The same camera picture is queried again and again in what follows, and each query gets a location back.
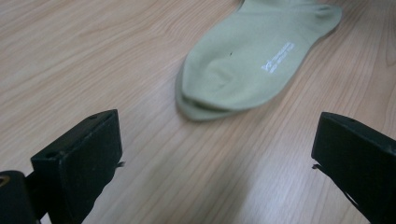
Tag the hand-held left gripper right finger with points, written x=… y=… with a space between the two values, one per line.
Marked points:
x=358 y=161

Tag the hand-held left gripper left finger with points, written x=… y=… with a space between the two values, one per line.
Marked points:
x=81 y=161

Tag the pale green sock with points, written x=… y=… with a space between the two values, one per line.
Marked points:
x=199 y=113
x=249 y=62

